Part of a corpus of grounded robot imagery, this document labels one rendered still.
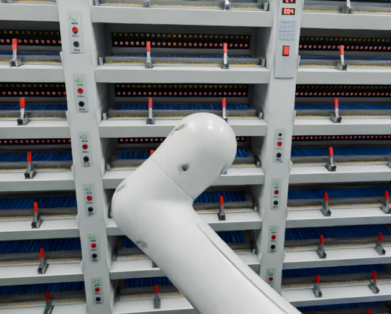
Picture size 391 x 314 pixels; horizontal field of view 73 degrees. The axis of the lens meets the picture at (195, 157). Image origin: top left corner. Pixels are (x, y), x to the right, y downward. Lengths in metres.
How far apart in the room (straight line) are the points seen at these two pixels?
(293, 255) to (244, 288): 0.91
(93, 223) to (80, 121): 0.38
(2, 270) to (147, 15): 1.09
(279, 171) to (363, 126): 0.36
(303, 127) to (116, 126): 0.68
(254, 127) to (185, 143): 0.64
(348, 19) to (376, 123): 0.39
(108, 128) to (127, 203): 0.61
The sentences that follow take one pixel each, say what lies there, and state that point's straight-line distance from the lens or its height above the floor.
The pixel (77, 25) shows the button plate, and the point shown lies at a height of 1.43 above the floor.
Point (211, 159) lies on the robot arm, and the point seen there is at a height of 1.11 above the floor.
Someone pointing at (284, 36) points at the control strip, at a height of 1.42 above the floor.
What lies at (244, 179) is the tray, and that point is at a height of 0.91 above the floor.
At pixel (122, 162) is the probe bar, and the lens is 1.05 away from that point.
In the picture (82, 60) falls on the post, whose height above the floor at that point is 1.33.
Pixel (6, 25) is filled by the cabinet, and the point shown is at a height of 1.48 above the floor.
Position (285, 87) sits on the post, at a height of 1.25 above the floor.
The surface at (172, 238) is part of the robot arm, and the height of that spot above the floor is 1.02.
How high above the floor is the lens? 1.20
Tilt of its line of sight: 12 degrees down
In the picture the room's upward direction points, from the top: straight up
